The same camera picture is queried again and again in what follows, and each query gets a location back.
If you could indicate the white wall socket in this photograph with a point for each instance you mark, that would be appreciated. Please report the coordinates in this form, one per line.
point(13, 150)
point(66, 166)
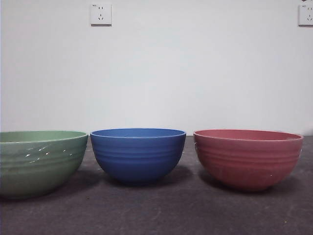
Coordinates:
point(306, 15)
point(100, 14)

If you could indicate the blue ribbed bowl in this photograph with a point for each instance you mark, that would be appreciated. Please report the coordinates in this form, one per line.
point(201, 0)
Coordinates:
point(137, 156)

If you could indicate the red ribbed bowl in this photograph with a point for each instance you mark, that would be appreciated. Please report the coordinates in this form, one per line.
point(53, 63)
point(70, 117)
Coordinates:
point(247, 159)

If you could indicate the green ribbed bowl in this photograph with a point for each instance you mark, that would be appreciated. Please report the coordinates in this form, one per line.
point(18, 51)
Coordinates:
point(36, 161)

